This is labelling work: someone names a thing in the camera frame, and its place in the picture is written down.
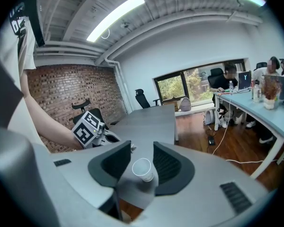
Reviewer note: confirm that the dark framed window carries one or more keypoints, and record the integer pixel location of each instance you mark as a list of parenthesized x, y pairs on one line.
[(175, 89)]

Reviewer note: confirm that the grey table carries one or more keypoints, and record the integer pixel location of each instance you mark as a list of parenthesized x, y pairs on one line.
[(151, 124)]

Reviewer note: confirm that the clear plastic bottle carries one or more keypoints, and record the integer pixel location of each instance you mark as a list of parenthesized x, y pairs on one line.
[(231, 86), (256, 93)]

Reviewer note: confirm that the black power adapter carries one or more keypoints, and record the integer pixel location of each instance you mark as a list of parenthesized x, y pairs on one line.
[(211, 141)]

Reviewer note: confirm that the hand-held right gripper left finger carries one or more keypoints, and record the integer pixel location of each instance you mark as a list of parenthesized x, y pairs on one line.
[(73, 174)]

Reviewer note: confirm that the black chest camera rig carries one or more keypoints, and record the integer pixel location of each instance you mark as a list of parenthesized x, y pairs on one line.
[(35, 20)]

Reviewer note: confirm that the dried flower vase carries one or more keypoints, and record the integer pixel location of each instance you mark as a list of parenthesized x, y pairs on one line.
[(271, 91)]

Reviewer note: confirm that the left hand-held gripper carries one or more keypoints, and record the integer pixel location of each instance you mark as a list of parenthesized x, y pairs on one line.
[(85, 131)]

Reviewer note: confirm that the white bag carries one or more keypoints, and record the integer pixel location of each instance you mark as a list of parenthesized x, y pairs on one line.
[(209, 117)]

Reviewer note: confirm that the white wall pipes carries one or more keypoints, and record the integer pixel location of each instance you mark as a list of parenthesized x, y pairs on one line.
[(119, 84)]

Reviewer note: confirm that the light blue desk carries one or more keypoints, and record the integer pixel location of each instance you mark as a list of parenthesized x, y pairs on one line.
[(262, 117)]

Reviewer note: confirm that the laptop with glowing logo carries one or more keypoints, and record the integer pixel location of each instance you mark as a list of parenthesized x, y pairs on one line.
[(244, 79)]

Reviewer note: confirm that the clear plastic cup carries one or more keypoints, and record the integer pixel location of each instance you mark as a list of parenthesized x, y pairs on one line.
[(142, 168)]

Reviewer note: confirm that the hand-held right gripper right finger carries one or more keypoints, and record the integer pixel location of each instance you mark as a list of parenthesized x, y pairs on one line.
[(203, 185)]

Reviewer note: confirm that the person's white shirt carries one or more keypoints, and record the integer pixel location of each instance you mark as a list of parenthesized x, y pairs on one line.
[(26, 55)]

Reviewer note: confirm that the brown cardboard box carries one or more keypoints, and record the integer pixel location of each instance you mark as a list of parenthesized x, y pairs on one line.
[(173, 105)]

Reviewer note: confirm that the black office chair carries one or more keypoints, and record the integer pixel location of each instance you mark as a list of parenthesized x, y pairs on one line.
[(215, 75), (143, 99), (92, 115)]

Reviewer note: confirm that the person's left forearm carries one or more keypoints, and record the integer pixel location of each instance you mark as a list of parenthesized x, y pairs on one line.
[(49, 124)]

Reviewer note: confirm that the pale purple backpack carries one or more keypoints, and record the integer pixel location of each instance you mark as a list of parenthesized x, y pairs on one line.
[(185, 104)]

